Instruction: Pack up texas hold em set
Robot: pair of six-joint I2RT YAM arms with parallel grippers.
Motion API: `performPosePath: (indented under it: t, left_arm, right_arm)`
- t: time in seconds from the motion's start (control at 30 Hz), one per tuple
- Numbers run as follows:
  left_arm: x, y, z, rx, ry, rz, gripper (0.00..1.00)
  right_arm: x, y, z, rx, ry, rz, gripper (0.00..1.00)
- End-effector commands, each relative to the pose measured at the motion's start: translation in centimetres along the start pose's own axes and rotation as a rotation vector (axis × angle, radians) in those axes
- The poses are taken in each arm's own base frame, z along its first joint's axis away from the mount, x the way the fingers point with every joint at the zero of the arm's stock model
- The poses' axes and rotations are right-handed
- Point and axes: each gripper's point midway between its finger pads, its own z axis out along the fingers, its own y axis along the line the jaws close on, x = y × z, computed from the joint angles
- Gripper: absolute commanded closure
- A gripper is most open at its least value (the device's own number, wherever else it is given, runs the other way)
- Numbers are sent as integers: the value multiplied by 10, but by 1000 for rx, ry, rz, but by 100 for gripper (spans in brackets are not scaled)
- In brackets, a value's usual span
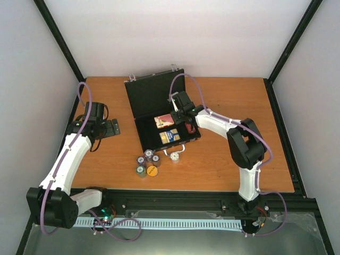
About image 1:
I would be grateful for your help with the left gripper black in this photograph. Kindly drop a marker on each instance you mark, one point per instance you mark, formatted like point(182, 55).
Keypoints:
point(111, 132)

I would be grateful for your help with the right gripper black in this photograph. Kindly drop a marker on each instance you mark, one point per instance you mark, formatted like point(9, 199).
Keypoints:
point(176, 119)

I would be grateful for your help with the red poker chip stack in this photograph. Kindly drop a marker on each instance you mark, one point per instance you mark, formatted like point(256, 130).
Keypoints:
point(190, 128)

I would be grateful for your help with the red playing card deck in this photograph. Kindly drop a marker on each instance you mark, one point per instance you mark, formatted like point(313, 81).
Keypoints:
point(163, 121)

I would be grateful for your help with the blue playing card deck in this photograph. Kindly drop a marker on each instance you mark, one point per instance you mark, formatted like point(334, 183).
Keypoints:
point(169, 136)

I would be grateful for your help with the black poker set case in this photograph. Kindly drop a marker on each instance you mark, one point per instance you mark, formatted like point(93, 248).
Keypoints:
point(148, 97)

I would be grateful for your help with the white poker chip stack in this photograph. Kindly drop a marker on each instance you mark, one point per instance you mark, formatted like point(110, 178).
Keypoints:
point(174, 156)

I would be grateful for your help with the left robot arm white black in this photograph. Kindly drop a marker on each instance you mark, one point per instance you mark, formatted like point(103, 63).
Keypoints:
point(51, 203)

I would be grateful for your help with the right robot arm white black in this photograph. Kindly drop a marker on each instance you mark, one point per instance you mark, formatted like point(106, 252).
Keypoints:
point(245, 142)

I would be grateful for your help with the purple chip stack top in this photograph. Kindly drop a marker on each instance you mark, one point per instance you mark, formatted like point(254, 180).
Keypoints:
point(148, 154)

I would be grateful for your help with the green poker chip stack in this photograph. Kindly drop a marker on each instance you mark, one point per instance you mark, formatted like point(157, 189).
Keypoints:
point(141, 171)

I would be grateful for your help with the yellow dealer button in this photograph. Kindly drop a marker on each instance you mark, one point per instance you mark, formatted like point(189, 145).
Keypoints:
point(152, 171)

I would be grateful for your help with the left controller board green LED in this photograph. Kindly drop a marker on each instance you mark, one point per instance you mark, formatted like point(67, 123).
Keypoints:
point(106, 215)

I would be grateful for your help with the black aluminium frame rail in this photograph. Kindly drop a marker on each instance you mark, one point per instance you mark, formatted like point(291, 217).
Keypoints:
point(286, 205)

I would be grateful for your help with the light blue slotted cable duct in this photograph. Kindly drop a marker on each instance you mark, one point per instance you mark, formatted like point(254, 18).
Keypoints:
point(176, 224)

